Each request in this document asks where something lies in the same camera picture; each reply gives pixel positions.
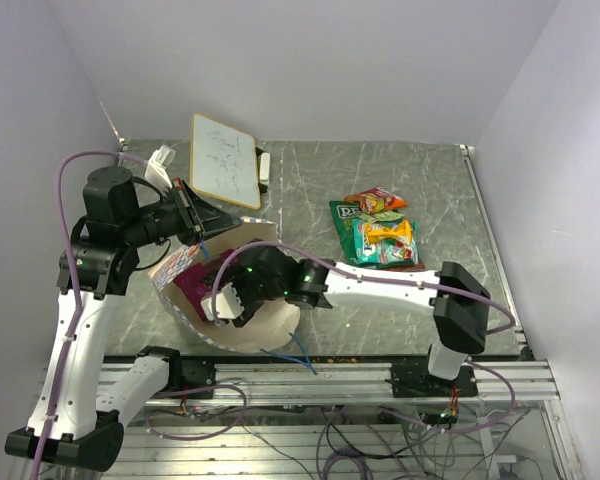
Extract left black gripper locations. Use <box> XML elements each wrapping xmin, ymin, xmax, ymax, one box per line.
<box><xmin>122</xmin><ymin>177</ymin><xmax>242</xmax><ymax>247</ymax></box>

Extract purple snack packet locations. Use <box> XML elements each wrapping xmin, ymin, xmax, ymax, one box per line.
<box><xmin>174</xmin><ymin>264</ymin><xmax>218</xmax><ymax>320</ymax></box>

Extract checkered paper bag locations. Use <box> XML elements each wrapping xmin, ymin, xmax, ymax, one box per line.
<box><xmin>149</xmin><ymin>217</ymin><xmax>300</xmax><ymax>354</ymax></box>

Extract green snack box with face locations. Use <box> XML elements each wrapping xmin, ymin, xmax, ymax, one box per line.
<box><xmin>329</xmin><ymin>200</ymin><xmax>364</xmax><ymax>266</ymax></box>

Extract red yellow chips bag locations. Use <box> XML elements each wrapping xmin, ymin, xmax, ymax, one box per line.
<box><xmin>343</xmin><ymin>186</ymin><xmax>407</xmax><ymax>214</ymax></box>

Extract light green snack packet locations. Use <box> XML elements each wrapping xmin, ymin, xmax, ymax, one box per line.
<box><xmin>358</xmin><ymin>210</ymin><xmax>404</xmax><ymax>223</ymax></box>

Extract teal snack packet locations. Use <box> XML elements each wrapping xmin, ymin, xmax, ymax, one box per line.
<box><xmin>354</xmin><ymin>219</ymin><xmax>420</xmax><ymax>268</ymax></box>

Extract yellow snack packet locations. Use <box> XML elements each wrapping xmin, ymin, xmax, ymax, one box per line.
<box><xmin>363</xmin><ymin>220</ymin><xmax>413</xmax><ymax>244</ymax></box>

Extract brown sea salt chips bag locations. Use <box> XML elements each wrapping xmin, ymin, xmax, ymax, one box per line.
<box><xmin>393</xmin><ymin>262</ymin><xmax>426</xmax><ymax>271</ymax></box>

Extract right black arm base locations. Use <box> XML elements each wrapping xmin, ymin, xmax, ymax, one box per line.
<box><xmin>387</xmin><ymin>358</ymin><xmax>478</xmax><ymax>399</ymax></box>

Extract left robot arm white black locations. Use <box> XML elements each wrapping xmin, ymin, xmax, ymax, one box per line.
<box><xmin>4</xmin><ymin>166</ymin><xmax>241</xmax><ymax>472</ymax></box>

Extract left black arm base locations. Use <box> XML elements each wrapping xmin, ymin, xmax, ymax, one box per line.
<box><xmin>136</xmin><ymin>346</ymin><xmax>216</xmax><ymax>396</ymax></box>

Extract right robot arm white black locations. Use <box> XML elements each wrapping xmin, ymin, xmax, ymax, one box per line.
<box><xmin>218</xmin><ymin>241</ymin><xmax>491</xmax><ymax>396</ymax></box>

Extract white whiteboard eraser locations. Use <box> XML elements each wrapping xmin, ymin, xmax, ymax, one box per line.
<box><xmin>259</xmin><ymin>152</ymin><xmax>271</xmax><ymax>185</ymax></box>

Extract small whiteboard yellow frame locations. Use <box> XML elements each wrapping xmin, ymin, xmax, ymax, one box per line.
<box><xmin>189</xmin><ymin>114</ymin><xmax>261</xmax><ymax>210</ymax></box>

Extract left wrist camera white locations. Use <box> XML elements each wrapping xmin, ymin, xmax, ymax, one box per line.
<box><xmin>144</xmin><ymin>145</ymin><xmax>176</xmax><ymax>193</ymax></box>

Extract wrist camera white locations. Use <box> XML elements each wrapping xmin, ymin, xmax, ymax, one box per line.
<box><xmin>144</xmin><ymin>145</ymin><xmax>176</xmax><ymax>193</ymax></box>
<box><xmin>200</xmin><ymin>283</ymin><xmax>244</xmax><ymax>321</ymax></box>

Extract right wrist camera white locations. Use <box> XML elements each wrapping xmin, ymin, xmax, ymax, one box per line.
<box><xmin>200</xmin><ymin>283</ymin><xmax>244</xmax><ymax>321</ymax></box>

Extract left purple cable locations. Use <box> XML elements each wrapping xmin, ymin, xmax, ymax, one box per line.
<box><xmin>29</xmin><ymin>151</ymin><xmax>249</xmax><ymax>480</ymax></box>

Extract purple cable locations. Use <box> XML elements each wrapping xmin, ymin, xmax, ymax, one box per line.
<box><xmin>29</xmin><ymin>151</ymin><xmax>249</xmax><ymax>480</ymax></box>
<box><xmin>212</xmin><ymin>240</ymin><xmax>517</xmax><ymax>436</ymax></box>

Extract aluminium rail frame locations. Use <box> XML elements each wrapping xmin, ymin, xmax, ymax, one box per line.
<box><xmin>9</xmin><ymin>357</ymin><xmax>586</xmax><ymax>480</ymax></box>

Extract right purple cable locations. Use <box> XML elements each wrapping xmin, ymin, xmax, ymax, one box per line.
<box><xmin>212</xmin><ymin>240</ymin><xmax>517</xmax><ymax>436</ymax></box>

